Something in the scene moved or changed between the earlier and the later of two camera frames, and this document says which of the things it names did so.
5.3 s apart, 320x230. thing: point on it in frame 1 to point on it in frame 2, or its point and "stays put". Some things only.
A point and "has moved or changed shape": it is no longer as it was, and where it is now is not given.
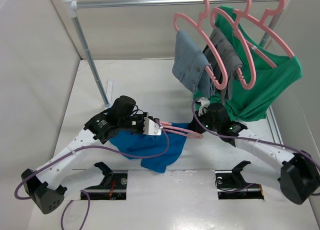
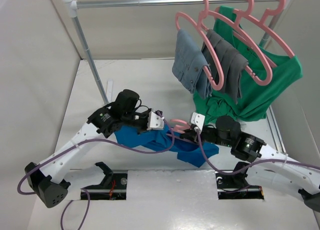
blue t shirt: [157, 152] to [192, 151]
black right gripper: [196, 128] to [191, 134]
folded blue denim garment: [189, 65] stays put
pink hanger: [168, 127] has moved or changed shape
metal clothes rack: [73, 6] stays put
